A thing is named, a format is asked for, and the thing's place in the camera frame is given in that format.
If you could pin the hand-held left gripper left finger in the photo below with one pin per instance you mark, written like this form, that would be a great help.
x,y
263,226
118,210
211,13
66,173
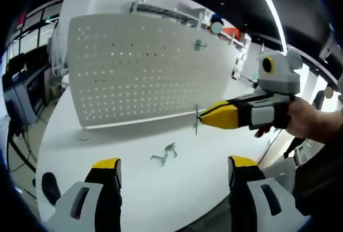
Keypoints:
x,y
83,210

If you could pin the black oval object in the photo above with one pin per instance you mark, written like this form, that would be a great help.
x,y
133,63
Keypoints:
x,y
50,189

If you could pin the grey metal shelf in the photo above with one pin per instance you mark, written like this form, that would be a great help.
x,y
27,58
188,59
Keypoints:
x,y
150,8

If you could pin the green hook assembly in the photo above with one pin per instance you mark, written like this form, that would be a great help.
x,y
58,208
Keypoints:
x,y
171,149
196,125
198,45
158,159

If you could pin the shelf with white bins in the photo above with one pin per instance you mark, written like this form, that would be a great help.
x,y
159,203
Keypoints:
x,y
241,55

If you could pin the person's right hand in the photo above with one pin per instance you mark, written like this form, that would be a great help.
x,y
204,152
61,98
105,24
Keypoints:
x,y
302,119

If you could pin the ceiling light strip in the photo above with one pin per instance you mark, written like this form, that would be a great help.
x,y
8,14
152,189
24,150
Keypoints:
x,y
270,7

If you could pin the dark equipment rack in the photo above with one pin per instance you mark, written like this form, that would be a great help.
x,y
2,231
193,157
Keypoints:
x,y
29,92

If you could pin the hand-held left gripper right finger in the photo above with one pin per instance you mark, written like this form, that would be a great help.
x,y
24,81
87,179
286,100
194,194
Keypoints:
x,y
257,208

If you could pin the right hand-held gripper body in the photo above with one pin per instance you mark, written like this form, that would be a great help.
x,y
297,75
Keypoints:
x,y
281,82

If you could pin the person's dark clothing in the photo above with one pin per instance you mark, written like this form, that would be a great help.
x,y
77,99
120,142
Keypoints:
x,y
321,178

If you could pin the white perforated mounting plate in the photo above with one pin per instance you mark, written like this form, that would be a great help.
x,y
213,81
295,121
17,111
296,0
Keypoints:
x,y
134,82

